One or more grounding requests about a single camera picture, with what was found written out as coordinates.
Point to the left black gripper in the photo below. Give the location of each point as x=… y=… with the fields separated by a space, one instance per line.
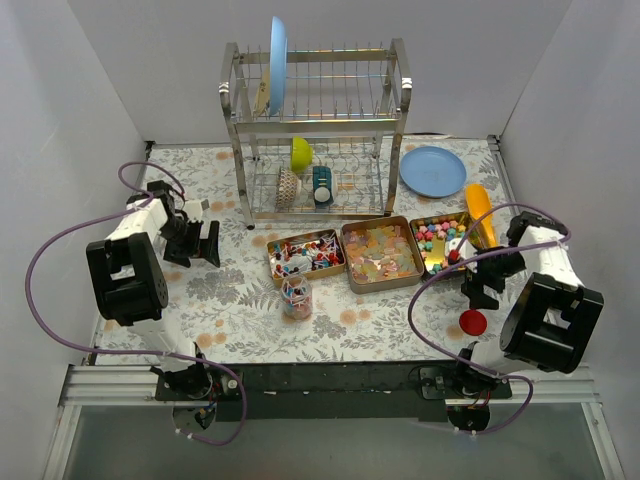
x=195 y=240

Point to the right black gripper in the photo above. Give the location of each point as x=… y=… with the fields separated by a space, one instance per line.
x=478 y=282

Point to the red jar lid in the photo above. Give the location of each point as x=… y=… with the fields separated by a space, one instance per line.
x=473 y=322

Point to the star candy tin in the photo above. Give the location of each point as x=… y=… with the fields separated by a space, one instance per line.
x=432 y=236

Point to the yellow plastic scoop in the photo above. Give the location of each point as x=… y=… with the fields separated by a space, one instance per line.
x=479 y=204

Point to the clear glass jar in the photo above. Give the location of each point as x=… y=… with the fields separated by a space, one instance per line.
x=296 y=295

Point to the popsicle candy tin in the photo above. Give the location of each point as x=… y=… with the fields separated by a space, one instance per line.
x=381 y=254

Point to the steel dish rack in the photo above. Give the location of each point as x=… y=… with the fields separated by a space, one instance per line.
x=351 y=104

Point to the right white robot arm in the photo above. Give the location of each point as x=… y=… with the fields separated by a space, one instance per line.
x=552 y=320

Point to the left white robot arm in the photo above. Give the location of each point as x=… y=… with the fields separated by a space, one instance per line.
x=130 y=286

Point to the patterned bowl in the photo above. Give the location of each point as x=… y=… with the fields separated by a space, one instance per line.
x=288 y=188

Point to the small blue plate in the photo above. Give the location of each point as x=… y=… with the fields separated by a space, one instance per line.
x=432 y=172

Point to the teal white mug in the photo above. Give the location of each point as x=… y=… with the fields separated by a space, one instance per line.
x=323 y=186

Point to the yellow-green bowl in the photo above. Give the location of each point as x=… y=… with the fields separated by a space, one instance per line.
x=301 y=155

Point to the beige plate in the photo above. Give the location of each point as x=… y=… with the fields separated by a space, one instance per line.
x=262 y=97

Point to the large blue plate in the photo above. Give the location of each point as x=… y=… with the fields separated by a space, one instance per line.
x=278 y=66

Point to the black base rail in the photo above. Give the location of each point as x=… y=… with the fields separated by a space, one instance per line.
x=303 y=391

